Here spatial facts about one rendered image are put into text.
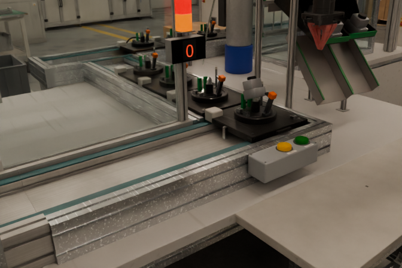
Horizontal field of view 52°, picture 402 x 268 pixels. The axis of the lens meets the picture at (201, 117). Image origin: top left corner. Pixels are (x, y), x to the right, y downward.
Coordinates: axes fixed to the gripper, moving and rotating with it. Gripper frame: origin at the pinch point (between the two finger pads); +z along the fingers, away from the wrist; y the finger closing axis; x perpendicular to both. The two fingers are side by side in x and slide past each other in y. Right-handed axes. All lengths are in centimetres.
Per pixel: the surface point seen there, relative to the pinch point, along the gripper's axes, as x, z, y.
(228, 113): -27.4, 25.9, 10.6
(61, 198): -18, 31, 71
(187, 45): -29.0, 0.9, 24.9
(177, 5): -31.0, -10.6, 26.7
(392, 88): -69, 60, -160
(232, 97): -40.3, 25.9, -1.6
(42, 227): -3, 27, 78
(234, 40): -97, 19, -48
